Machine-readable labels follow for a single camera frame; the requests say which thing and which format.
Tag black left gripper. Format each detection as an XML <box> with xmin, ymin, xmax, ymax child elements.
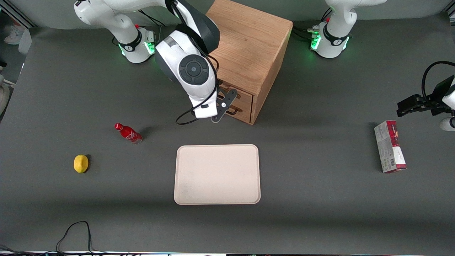
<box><xmin>397</xmin><ymin>76</ymin><xmax>455</xmax><ymax>117</ymax></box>

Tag wooden drawer with black handle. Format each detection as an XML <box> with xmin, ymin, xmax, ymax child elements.
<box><xmin>227</xmin><ymin>96</ymin><xmax>253</xmax><ymax>124</ymax></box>
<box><xmin>218</xmin><ymin>80</ymin><xmax>254</xmax><ymax>111</ymax></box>

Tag wooden drawer cabinet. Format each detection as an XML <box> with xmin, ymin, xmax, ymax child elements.
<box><xmin>205</xmin><ymin>0</ymin><xmax>293</xmax><ymax>125</ymax></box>

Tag red plaid cardboard box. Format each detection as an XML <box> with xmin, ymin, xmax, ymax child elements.
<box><xmin>374</xmin><ymin>120</ymin><xmax>407</xmax><ymax>174</ymax></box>

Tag beige rectangular tray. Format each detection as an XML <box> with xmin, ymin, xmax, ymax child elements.
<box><xmin>173</xmin><ymin>144</ymin><xmax>261</xmax><ymax>206</ymax></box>

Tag red cola bottle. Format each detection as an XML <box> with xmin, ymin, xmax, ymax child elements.
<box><xmin>114</xmin><ymin>122</ymin><xmax>143</xmax><ymax>144</ymax></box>

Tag yellow lemon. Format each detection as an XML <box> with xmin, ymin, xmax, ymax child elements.
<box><xmin>74</xmin><ymin>154</ymin><xmax>89</xmax><ymax>174</ymax></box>

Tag white shoe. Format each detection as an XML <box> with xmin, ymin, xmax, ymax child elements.
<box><xmin>4</xmin><ymin>23</ymin><xmax>23</xmax><ymax>45</ymax></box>

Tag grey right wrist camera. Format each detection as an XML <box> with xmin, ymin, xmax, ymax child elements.
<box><xmin>211</xmin><ymin>89</ymin><xmax>238</xmax><ymax>123</ymax></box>

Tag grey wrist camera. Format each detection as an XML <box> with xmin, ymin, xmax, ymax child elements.
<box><xmin>439</xmin><ymin>117</ymin><xmax>455</xmax><ymax>132</ymax></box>
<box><xmin>211</xmin><ymin>89</ymin><xmax>238</xmax><ymax>123</ymax></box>

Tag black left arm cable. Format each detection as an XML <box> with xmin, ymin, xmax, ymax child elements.
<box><xmin>422</xmin><ymin>61</ymin><xmax>455</xmax><ymax>98</ymax></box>

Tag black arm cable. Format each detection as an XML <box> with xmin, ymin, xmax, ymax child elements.
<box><xmin>422</xmin><ymin>61</ymin><xmax>455</xmax><ymax>98</ymax></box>
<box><xmin>165</xmin><ymin>0</ymin><xmax>221</xmax><ymax>126</ymax></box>

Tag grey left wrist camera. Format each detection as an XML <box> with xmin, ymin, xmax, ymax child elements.
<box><xmin>439</xmin><ymin>117</ymin><xmax>455</xmax><ymax>132</ymax></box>

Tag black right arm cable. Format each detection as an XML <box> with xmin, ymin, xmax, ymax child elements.
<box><xmin>165</xmin><ymin>0</ymin><xmax>221</xmax><ymax>126</ymax></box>

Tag black right base cables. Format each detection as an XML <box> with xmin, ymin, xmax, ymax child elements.
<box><xmin>138</xmin><ymin>9</ymin><xmax>167</xmax><ymax>46</ymax></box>

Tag black base cables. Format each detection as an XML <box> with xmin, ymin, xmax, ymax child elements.
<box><xmin>291</xmin><ymin>7</ymin><xmax>333</xmax><ymax>42</ymax></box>
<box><xmin>138</xmin><ymin>9</ymin><xmax>167</xmax><ymax>46</ymax></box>

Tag black left base cables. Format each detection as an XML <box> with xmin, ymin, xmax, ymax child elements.
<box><xmin>291</xmin><ymin>7</ymin><xmax>333</xmax><ymax>42</ymax></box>

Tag black cable loop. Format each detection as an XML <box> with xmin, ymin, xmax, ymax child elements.
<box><xmin>56</xmin><ymin>221</ymin><xmax>96</xmax><ymax>255</ymax></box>

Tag aluminium frame profile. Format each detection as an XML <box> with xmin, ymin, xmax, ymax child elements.
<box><xmin>0</xmin><ymin>0</ymin><xmax>37</xmax><ymax>29</ymax></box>

